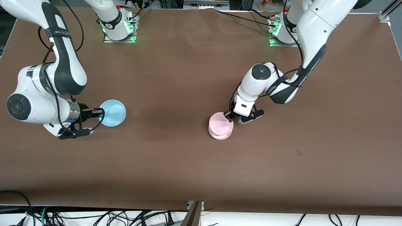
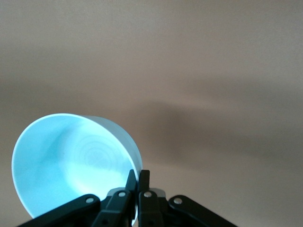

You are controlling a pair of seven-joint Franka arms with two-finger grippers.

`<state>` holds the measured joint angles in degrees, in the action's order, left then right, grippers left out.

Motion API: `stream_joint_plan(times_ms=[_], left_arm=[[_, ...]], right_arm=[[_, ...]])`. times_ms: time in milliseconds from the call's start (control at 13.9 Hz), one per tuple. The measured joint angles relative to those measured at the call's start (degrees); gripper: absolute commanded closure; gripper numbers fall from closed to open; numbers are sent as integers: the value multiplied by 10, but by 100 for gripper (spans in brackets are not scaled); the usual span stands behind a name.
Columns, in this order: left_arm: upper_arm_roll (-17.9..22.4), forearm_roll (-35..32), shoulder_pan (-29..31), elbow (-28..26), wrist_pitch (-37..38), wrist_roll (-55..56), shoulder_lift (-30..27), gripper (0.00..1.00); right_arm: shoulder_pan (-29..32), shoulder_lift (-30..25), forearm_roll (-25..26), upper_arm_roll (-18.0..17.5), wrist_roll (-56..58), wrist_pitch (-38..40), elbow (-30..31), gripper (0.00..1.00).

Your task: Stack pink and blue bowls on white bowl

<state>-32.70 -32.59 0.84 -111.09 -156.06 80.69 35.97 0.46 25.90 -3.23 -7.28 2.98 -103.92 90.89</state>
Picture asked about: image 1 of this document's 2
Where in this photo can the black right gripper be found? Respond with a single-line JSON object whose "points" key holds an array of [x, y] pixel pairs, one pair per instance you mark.
{"points": [[84, 112]]}

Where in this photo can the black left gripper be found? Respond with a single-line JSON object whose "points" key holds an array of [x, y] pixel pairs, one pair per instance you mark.
{"points": [[227, 115]]}

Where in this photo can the pink bowl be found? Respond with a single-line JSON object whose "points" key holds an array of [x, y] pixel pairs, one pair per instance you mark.
{"points": [[220, 124]]}

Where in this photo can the light blue bowl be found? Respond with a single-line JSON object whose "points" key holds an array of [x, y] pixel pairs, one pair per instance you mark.
{"points": [[114, 113]]}

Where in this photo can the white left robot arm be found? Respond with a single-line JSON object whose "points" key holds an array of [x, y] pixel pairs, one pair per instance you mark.
{"points": [[314, 25]]}

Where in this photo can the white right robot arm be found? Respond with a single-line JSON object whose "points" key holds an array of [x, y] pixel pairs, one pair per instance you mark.
{"points": [[40, 106]]}

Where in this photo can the white bowl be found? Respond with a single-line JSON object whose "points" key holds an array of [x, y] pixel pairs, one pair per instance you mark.
{"points": [[220, 137]]}

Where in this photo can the brown table cover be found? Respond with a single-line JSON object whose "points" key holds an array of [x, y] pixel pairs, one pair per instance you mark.
{"points": [[157, 157]]}

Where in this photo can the grey power strip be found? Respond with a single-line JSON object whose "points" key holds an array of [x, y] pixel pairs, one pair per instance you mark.
{"points": [[205, 3]]}

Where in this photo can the black plug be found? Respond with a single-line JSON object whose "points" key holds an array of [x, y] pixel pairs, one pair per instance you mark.
{"points": [[170, 219]]}

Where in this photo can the orange object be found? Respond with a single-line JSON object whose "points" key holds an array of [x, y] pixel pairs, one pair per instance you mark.
{"points": [[267, 3]]}

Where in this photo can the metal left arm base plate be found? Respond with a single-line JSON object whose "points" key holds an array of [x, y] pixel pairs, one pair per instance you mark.
{"points": [[276, 44]]}

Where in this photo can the aluminium post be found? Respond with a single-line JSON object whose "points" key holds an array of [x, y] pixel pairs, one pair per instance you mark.
{"points": [[193, 216]]}

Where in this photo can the aluminium corner bracket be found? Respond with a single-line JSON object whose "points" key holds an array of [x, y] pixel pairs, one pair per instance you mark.
{"points": [[384, 16]]}

